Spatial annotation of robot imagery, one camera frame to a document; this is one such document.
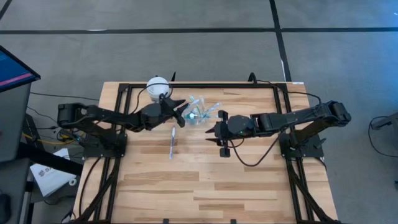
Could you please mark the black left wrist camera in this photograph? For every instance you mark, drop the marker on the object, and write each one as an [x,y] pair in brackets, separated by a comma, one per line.
[152,114]

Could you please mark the blue screen monitor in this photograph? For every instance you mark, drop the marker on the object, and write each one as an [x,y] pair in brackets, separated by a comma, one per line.
[12,71]

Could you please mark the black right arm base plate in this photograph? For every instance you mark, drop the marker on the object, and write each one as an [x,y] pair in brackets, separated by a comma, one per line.
[301,147]

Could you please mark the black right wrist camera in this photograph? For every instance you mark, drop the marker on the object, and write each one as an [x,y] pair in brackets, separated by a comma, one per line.
[240,125]

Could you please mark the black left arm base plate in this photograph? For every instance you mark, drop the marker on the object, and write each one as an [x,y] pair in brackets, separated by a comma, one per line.
[104,147]

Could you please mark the yellow Lysol wipes canister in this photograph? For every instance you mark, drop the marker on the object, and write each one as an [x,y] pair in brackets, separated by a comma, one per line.
[158,88]

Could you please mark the clear acrylic organizer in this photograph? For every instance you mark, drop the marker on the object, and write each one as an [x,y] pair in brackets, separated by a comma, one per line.
[200,113]

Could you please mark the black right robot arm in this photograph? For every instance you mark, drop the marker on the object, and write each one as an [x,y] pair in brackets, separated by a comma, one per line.
[298,119]

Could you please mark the black flat mounting plate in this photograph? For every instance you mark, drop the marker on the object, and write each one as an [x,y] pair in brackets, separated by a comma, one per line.
[165,221]
[233,221]

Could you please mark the grey stand leg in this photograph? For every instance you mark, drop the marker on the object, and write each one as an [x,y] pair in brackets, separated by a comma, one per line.
[387,121]

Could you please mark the white printed cardboard box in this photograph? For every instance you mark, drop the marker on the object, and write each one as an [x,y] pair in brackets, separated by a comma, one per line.
[49,175]

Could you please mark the black aluminium table frame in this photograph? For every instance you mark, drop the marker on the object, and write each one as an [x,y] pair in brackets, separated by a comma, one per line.
[124,155]

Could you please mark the blue mouthwash bottle white cap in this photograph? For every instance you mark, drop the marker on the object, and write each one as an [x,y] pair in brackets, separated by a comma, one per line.
[192,116]

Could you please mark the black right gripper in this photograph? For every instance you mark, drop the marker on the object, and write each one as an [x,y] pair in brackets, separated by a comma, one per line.
[224,126]

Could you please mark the green toothbrush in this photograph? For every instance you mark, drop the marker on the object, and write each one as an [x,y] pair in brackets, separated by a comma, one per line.
[206,116]
[193,101]

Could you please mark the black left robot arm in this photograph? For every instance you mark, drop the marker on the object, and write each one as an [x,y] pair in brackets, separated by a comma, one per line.
[102,116]

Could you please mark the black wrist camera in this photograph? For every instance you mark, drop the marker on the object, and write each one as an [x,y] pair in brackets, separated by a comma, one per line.
[152,114]
[240,125]

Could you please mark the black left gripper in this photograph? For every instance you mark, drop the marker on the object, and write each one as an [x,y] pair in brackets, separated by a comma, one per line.
[155,113]

